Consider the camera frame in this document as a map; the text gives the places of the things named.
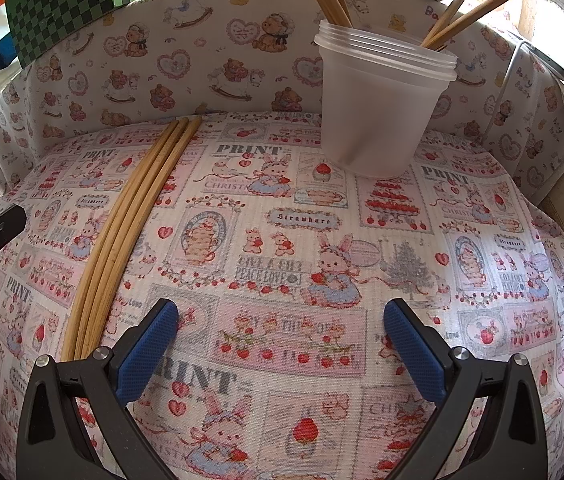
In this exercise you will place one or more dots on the strawberry rabbit print tablecloth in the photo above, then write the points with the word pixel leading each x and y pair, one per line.
pixel 287 240

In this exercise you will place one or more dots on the bear print cloth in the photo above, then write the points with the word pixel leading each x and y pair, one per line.
pixel 212 60

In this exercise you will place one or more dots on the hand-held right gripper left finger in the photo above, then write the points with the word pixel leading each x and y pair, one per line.
pixel 149 347

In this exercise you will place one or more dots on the translucent plastic cup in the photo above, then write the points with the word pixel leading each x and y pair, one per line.
pixel 377 110

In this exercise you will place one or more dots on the green checkerboard card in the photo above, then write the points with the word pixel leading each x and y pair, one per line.
pixel 72 10

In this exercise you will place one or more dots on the dark flat device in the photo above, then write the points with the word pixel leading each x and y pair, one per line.
pixel 547 62

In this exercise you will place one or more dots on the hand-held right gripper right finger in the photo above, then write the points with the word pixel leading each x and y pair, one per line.
pixel 414 347

